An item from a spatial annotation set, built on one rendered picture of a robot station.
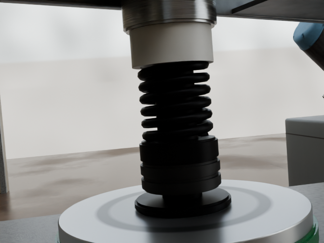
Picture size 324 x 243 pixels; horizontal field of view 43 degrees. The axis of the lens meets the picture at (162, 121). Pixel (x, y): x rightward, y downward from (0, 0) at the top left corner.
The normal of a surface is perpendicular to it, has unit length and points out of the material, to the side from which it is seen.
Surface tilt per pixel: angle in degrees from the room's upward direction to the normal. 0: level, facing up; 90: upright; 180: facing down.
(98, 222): 0
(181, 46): 90
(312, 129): 90
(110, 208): 0
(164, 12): 90
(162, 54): 90
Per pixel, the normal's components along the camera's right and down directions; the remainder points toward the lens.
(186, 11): 0.33, 0.03
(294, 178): -0.98, 0.08
